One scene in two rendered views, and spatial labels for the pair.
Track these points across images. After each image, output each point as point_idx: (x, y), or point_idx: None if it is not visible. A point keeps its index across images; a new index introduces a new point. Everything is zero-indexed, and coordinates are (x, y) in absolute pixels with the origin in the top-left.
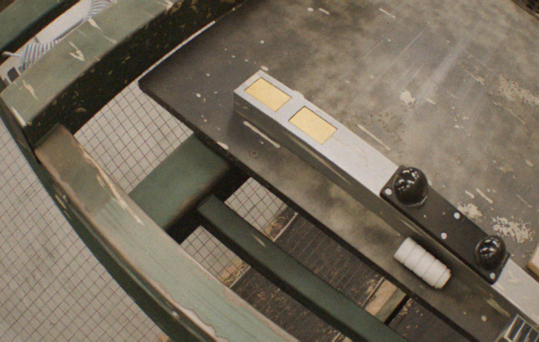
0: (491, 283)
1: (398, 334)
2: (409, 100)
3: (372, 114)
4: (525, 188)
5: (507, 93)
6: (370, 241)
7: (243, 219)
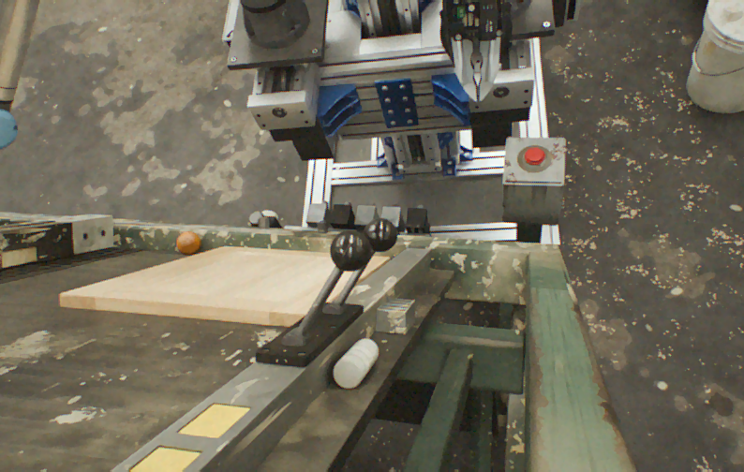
0: (363, 308)
1: (424, 419)
2: (80, 414)
3: (125, 437)
4: (206, 335)
5: (32, 351)
6: (346, 405)
7: None
